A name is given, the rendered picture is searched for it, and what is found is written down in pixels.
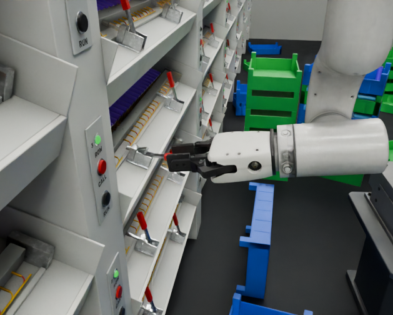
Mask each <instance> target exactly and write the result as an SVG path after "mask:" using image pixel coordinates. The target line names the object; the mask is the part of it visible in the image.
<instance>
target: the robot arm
mask: <svg viewBox="0 0 393 315"><path fill-rule="evenodd" d="M392 42H393V0H328V1H327V9H326V17H325V22H324V30H323V35H322V42H321V47H320V50H319V52H318V53H317V56H316V58H315V60H314V63H313V67H312V71H311V76H310V80H309V88H308V93H307V102H306V112H305V120H304V123H303V124H286V125H277V132H274V129H270V132H269V131H236V132H223V133H219V134H216V135H215V136H214V137H212V138H210V139H209V140H206V141H198V142H195V143H185V144H173V145H172V146H171V149H172V154H167V156H166V160H167V165H168V169H169V171H170V172H183V171H192V172H193V173H199V174H200V175H201V176H202V177H203V178H204V179H207V178H211V181H212V182H214V183H233V182H240V181H250V180H255V179H262V178H267V177H270V176H272V175H273V176H274V175H276V171H279V173H280V178H294V177H310V176H338V175H352V174H380V173H383V172H384V171H385V169H386V167H387V163H388V159H389V139H388V135H387V130H386V127H385V125H384V123H383V121H382V120H381V119H379V118H370V119H351V118H352V112H353V109H354V105H355V102H356V98H357V95H358V92H359V89H360V86H361V84H362V82H363V80H364V78H365V76H366V74H369V73H371V72H373V71H375V70H376V69H378V68H379V67H381V66H382V64H383V63H384V61H385V60H386V58H387V56H388V54H389V51H390V49H391V46H392ZM203 159H205V160H206V165H205V164H204V162H203V161H201V160H203ZM210 161H211V162H213V164H214V165H213V166H211V164H210Z"/></svg>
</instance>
